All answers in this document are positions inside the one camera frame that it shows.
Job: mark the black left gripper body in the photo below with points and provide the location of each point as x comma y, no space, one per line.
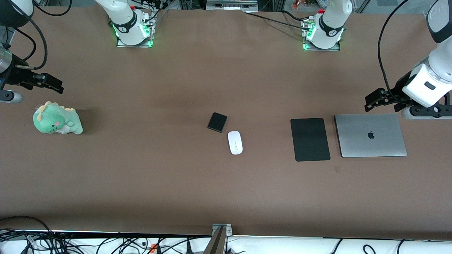
400,88

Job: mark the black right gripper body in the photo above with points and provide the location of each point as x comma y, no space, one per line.
15,73

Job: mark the white computer mouse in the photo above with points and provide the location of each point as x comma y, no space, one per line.
235,142

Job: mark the small black square box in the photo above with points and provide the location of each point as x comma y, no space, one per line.
217,122

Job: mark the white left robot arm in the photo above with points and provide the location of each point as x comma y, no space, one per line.
332,21

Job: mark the black mouse pad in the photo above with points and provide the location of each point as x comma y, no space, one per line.
310,139

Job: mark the green plush dinosaur toy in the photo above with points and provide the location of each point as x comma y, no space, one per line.
56,120

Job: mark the silver closed laptop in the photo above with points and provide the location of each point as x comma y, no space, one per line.
370,135

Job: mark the small orange clip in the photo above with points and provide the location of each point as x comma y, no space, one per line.
153,248

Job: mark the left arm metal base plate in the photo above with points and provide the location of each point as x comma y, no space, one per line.
305,33

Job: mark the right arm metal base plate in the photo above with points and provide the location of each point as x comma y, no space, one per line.
148,33

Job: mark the grey metal frame box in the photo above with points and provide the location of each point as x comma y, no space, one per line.
231,5

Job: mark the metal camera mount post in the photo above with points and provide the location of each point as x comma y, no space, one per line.
218,240

